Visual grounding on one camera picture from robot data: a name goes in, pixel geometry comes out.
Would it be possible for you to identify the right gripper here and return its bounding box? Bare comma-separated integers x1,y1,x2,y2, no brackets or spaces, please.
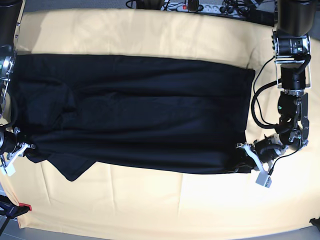
0,127,36,169

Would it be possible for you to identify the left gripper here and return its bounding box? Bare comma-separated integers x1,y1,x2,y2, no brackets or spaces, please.
227,133,288,173

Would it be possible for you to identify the dark blue T-shirt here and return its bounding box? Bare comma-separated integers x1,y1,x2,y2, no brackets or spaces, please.
9,54,256,181

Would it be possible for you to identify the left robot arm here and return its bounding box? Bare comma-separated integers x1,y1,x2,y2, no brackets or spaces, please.
229,0,317,176

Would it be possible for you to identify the red black table clamp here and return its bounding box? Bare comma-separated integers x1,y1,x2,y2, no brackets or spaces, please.
0,195,32,219

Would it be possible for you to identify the yellow table cloth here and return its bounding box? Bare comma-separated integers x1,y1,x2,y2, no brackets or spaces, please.
0,9,320,240

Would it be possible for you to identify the white power strip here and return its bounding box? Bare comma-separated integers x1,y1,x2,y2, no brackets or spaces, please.
160,0,251,19

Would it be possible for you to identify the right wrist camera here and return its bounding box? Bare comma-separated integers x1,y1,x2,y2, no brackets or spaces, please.
0,165,16,177

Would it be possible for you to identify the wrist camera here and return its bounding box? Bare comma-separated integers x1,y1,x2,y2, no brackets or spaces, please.
255,171,272,188
0,165,16,177

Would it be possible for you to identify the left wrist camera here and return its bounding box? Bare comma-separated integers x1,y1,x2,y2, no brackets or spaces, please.
255,171,272,188

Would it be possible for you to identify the black cable bundle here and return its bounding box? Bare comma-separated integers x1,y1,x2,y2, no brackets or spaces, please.
250,54,286,130

